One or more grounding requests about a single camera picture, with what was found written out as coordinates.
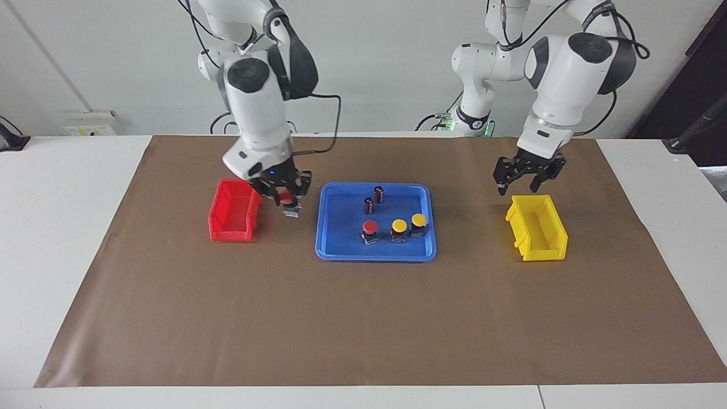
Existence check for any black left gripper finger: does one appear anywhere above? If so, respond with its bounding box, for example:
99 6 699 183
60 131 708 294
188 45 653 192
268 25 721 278
531 156 567 193
493 156 515 196

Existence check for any red plastic storage bin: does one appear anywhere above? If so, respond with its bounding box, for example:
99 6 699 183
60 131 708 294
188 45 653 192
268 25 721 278
208 178 263 243

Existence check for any blue plastic tray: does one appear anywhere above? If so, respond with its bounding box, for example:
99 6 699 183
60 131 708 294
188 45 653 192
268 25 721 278
315 182 438 262

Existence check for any yellow plastic storage bin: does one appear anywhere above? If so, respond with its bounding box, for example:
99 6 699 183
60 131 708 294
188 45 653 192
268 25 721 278
505 194 569 262

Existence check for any brown paper table mat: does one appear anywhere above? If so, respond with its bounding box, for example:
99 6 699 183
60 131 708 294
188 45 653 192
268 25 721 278
34 135 727 389

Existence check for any black stand pole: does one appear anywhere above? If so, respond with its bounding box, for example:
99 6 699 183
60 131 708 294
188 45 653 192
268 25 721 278
662 95 727 154

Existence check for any grey metal object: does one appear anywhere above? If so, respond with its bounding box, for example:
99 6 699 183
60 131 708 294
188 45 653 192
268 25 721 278
701 166 727 202

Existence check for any black background panel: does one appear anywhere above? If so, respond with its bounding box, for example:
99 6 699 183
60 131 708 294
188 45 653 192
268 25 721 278
628 0 727 168

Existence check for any white power strip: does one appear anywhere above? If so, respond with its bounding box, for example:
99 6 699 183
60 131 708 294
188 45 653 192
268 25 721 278
62 110 118 137

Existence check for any black base cable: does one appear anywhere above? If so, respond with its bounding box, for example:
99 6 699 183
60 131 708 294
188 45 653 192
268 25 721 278
209 111 242 135
415 91 462 132

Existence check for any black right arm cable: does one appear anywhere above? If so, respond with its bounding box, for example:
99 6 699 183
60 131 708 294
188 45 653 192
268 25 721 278
287 93 342 158

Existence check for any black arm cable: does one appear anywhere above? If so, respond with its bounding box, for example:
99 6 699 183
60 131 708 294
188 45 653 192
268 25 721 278
500 0 651 137
287 93 342 158

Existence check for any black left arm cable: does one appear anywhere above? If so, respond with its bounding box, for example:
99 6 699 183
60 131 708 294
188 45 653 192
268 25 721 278
500 0 651 137

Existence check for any black device with cable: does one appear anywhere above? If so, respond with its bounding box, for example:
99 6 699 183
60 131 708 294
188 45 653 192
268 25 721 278
0 116 31 153

